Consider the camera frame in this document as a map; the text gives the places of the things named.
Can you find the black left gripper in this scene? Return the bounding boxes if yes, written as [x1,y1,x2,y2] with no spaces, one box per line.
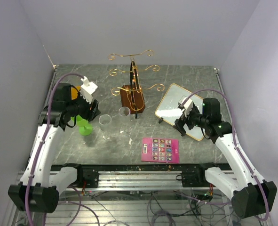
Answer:
[66,88,101,121]

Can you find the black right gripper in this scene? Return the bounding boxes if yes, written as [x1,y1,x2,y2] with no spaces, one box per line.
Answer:
[173,105,208,135]

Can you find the clear wine glass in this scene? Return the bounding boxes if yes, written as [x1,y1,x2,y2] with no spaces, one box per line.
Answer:
[98,114,113,141]

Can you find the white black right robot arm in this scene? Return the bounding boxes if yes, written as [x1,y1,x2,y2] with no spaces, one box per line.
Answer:
[174,97,277,221]

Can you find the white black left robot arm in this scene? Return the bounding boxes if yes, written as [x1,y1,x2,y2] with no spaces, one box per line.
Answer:
[8,81,100,213]

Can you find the green plastic goblet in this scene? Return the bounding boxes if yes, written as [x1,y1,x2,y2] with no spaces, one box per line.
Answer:
[71,115,93,136]

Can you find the gold framed mirror tray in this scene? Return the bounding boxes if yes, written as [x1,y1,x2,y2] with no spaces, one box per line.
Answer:
[155,83,204,141]

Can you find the orange plastic goblet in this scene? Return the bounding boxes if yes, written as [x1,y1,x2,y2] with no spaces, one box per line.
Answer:
[71,86,80,100]

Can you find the clear tall champagne flute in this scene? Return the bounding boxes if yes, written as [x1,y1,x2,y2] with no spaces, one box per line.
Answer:
[118,106,131,137]

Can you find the pink sticker card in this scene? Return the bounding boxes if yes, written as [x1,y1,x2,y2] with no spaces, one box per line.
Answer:
[141,137,180,164]

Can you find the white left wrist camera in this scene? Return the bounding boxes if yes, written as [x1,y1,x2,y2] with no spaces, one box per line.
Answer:
[80,76,98,103]

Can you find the gold wire wine glass rack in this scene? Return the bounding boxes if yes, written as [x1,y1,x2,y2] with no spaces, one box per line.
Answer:
[108,49,160,119]

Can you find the aluminium rail base frame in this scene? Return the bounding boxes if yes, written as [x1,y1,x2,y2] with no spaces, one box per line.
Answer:
[2,162,271,226]

